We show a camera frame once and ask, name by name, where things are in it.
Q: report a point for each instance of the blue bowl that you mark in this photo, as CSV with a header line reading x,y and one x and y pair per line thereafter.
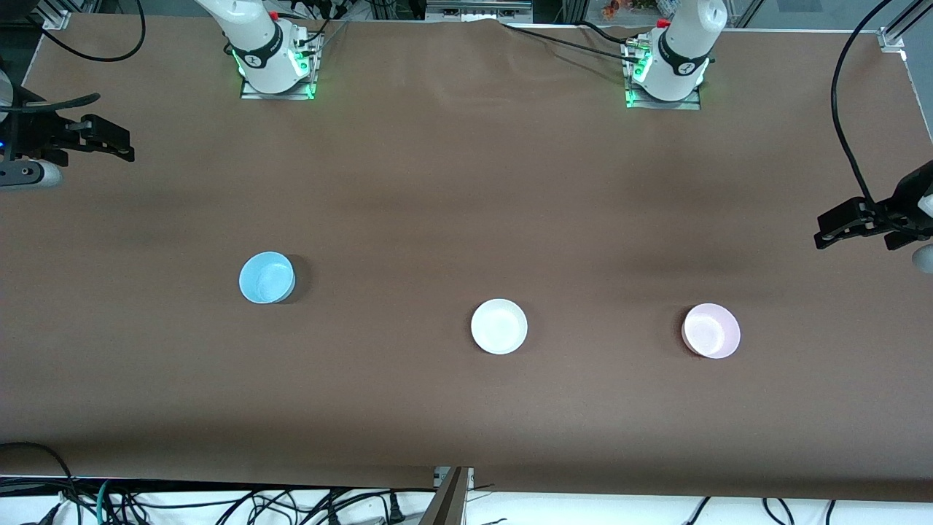
x,y
266,278

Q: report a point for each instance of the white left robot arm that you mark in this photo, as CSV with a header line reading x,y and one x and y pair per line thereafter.
x,y
681,51

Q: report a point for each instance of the aluminium profile bar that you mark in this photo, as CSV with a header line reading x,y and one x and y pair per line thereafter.
x,y
448,503

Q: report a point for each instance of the grey metal frame rail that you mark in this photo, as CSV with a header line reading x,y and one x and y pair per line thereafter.
x,y
477,11

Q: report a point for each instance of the brown table cover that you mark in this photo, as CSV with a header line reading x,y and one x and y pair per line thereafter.
x,y
466,182

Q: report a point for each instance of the black power plug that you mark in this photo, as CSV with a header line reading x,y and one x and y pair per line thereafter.
x,y
396,510

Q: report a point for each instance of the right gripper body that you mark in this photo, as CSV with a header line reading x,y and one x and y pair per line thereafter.
x,y
30,133

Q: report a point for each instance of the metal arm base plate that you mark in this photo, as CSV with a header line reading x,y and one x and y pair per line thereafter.
x,y
280,95
667,104

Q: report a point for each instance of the aluminium frame corner bracket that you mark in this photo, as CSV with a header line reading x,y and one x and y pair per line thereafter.
x,y
57,18
891,38

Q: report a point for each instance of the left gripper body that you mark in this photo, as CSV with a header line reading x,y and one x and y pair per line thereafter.
x,y
902,198

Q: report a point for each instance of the pink bowl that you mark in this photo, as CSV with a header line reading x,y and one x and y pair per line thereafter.
x,y
711,332

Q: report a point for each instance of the white bowl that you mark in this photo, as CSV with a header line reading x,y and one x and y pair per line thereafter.
x,y
499,327

